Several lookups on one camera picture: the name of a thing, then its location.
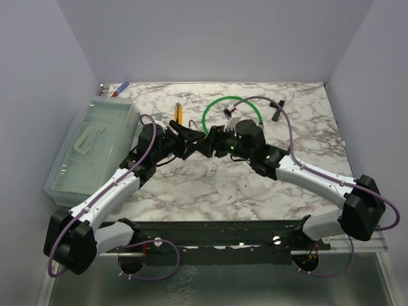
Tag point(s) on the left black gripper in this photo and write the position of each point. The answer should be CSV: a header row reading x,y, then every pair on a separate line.
x,y
185,148

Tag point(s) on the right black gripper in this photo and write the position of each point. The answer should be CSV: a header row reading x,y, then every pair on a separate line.
x,y
214,141

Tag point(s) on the brass padlock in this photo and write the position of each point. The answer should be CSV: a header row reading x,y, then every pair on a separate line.
x,y
193,125

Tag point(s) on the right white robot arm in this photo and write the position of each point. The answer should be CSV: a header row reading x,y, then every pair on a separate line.
x,y
358,206

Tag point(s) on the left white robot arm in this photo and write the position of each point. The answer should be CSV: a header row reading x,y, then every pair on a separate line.
x,y
74,238

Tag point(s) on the yellow utility knife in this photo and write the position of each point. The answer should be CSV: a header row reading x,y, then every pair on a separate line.
x,y
178,113

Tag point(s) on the black T-shaped tool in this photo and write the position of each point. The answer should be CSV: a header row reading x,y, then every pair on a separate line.
x,y
277,112

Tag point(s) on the clear plastic storage box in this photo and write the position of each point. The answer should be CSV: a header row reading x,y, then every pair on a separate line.
x,y
100,137

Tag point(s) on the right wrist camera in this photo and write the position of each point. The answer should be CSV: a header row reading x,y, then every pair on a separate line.
x,y
233,116

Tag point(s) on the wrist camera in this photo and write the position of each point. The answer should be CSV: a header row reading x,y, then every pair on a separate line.
x,y
233,116
158,118

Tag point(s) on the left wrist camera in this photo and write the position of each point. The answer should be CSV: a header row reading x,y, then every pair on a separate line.
x,y
158,118

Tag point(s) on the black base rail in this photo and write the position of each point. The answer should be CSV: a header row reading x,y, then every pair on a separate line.
x,y
219,242

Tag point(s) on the aluminium extrusion rail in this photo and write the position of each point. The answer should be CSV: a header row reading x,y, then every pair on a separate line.
x,y
341,243

